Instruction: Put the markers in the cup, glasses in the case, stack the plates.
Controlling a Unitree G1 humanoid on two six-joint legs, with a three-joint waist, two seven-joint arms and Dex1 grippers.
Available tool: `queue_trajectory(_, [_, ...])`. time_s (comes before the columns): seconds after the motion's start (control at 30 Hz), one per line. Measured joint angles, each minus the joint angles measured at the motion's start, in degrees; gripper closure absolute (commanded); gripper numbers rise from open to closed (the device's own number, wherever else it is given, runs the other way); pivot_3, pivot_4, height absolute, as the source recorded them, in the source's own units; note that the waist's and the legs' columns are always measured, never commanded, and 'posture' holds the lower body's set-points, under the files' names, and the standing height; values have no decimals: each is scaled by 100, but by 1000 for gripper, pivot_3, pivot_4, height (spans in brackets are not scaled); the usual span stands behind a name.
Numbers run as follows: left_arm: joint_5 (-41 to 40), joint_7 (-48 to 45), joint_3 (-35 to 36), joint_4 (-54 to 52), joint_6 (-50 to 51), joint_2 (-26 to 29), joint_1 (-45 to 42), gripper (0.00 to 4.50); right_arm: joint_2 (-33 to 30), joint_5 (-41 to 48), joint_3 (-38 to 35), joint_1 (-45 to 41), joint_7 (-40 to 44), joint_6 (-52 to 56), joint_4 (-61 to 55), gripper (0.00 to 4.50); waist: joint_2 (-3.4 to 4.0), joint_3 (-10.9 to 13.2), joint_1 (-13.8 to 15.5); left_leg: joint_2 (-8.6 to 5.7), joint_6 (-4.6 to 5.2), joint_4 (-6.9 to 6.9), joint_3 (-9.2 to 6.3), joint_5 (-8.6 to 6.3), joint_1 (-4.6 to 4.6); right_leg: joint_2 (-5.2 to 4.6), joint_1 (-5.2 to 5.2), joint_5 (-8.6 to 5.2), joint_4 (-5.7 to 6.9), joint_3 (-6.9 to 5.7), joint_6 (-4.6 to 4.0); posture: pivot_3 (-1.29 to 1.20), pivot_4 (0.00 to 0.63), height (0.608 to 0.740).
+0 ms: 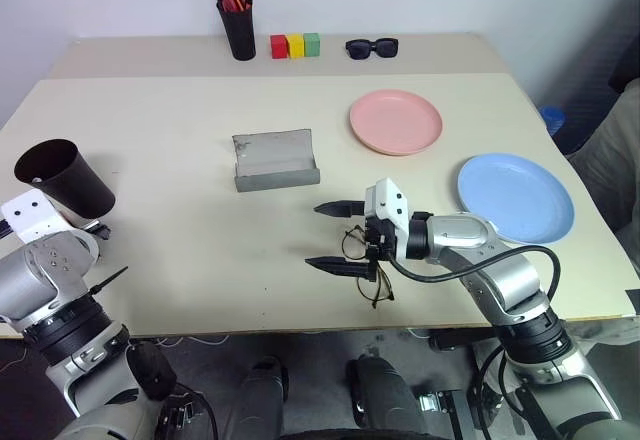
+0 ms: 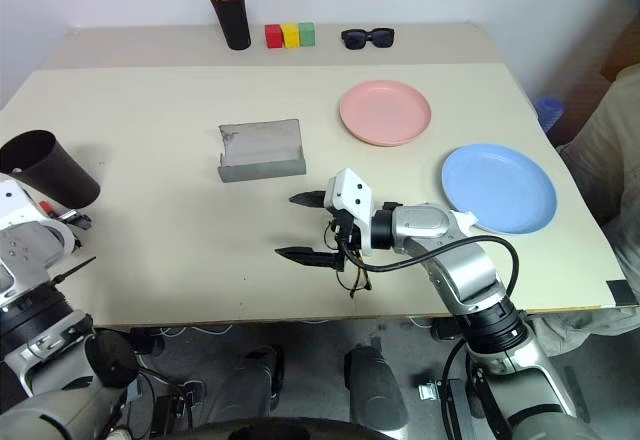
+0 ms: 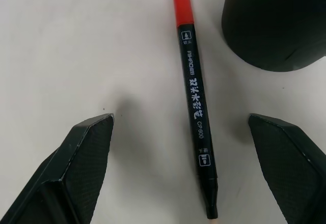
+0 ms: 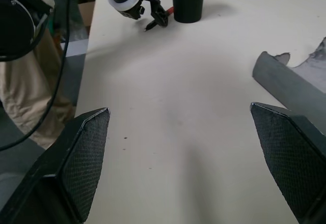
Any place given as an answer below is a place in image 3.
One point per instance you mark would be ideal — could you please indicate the black marker with red cap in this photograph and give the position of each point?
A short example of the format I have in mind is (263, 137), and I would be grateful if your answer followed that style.
(194, 86)

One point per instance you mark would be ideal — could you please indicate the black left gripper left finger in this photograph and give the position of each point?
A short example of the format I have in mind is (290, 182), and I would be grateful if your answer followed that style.
(76, 163)

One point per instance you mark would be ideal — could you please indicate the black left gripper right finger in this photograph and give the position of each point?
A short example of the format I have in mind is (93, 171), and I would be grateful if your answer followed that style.
(287, 163)

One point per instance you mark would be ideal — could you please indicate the black cylindrical cup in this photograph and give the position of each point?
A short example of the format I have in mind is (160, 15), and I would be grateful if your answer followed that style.
(275, 23)

